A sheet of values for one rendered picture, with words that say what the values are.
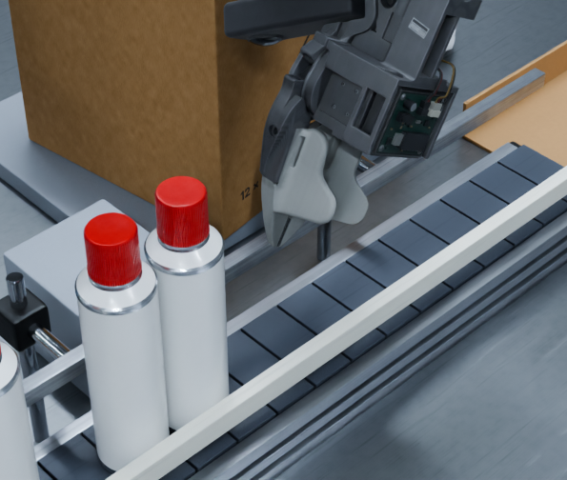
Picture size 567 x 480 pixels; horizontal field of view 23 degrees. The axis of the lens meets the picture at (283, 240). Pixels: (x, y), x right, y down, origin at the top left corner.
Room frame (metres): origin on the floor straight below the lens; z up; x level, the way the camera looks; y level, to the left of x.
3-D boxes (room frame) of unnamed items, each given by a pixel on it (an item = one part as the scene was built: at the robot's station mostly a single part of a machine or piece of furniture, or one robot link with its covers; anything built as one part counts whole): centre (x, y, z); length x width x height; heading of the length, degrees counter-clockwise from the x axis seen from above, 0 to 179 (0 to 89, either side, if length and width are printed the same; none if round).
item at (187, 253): (0.68, 0.06, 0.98); 0.05 x 0.05 x 0.20
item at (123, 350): (0.64, 0.10, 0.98); 0.05 x 0.05 x 0.20
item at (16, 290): (0.68, 0.17, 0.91); 0.07 x 0.03 x 0.17; 43
